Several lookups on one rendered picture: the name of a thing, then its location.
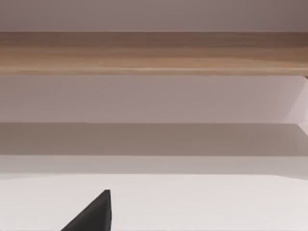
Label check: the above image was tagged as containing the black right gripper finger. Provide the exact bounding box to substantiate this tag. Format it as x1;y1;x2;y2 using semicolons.
60;189;113;231

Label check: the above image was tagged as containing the wooden shelf board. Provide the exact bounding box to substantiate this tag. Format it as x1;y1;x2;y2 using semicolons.
0;31;308;79

